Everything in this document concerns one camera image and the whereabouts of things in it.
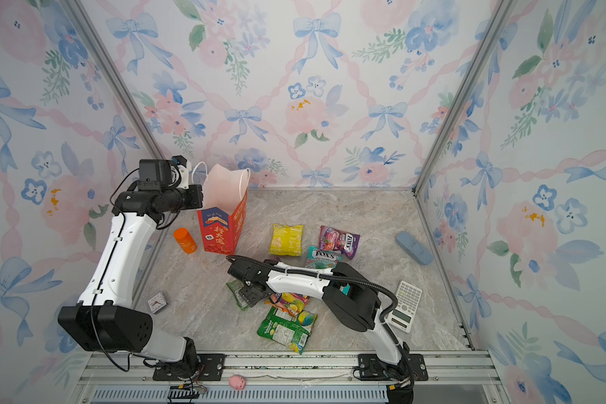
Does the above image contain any teal Fox's mint blossom bag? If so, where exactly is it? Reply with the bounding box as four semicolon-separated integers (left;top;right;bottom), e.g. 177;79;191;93
305;246;342;269

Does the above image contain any purple Fox's berries candy bag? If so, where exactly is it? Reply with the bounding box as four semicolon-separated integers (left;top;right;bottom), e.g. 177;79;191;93
318;226;361;259

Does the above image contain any orange plastic bottle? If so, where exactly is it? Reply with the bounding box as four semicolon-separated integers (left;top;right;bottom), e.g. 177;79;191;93
173;227;198;254

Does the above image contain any red paper gift bag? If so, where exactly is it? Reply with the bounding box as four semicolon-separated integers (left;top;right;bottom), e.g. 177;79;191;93
191;162;251;255

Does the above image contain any pink small toy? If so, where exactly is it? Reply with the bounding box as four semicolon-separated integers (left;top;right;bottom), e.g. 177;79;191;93
228;375;247;392

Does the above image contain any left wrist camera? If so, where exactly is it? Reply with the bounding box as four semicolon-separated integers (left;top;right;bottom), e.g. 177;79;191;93
137;156;191;192

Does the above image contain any green candy bag back side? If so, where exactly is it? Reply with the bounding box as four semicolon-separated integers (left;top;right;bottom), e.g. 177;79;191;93
257;307;317;355

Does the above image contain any white calculator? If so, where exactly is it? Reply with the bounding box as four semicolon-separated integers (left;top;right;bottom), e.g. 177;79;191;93
386;280;423;333

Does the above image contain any yellow snack packet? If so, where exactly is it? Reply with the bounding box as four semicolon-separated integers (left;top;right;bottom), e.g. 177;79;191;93
269;224;304;257

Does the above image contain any small square clock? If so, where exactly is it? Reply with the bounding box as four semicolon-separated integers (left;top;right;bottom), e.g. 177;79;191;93
147;292;168;314

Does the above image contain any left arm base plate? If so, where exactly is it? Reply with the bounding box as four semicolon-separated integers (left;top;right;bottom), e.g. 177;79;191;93
153;353;227;381

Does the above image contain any aluminium front rail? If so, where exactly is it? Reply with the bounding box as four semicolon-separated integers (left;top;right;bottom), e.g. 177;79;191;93
69;350;509;403

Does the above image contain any small green snack packet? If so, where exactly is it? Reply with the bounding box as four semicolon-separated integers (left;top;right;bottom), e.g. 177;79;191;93
226;279;249;311

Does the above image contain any orange Fox's fruits candy bag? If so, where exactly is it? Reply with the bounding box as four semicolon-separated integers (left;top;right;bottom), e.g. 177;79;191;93
264;293;310;317

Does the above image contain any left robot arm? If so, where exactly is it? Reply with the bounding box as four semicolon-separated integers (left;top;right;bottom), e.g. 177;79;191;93
57;185;203;380

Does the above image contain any blue glasses case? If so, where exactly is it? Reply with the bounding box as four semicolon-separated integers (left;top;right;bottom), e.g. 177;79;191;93
396;232;434;265

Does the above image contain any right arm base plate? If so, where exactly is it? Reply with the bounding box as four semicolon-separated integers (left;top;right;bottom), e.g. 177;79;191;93
353;353;429;381

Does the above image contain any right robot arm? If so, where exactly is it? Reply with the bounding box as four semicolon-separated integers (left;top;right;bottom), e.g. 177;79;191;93
227;255;416;388

